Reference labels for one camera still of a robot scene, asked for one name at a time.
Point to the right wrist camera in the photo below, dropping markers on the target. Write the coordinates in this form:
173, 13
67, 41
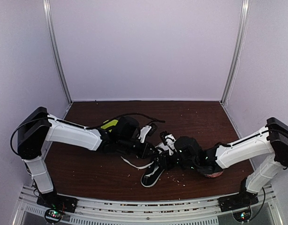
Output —
181, 144

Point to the aluminium front rail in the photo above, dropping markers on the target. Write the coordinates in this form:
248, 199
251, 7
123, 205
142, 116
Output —
199, 211

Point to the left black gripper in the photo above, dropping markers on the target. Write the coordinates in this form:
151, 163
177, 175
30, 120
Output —
144, 153

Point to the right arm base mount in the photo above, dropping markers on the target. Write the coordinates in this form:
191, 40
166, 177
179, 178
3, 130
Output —
240, 206

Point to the right aluminium frame post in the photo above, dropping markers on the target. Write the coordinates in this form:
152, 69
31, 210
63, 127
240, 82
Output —
237, 50

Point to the aluminium frame post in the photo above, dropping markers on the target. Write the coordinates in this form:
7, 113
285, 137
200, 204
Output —
237, 50
56, 55

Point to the red white patterned bowl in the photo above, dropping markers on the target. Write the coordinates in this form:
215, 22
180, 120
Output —
213, 175

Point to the black white canvas sneaker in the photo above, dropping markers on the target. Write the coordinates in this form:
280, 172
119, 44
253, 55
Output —
159, 163

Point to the left aluminium frame post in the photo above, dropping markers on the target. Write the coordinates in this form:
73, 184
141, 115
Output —
56, 55

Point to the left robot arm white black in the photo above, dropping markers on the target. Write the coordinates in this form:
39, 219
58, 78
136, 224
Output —
40, 127

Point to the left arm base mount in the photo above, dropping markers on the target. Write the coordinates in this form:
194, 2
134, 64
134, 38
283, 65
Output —
55, 212

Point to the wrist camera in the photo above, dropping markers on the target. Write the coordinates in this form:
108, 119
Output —
128, 127
181, 144

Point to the green plastic bowl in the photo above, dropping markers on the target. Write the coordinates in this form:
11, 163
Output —
108, 124

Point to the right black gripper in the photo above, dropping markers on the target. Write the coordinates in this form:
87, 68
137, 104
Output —
167, 164

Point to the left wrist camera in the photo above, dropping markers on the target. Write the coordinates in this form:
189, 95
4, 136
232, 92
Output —
128, 127

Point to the white shoelace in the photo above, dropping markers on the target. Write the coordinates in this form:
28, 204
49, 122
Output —
134, 165

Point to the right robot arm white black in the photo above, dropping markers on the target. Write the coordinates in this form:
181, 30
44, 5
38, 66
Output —
272, 139

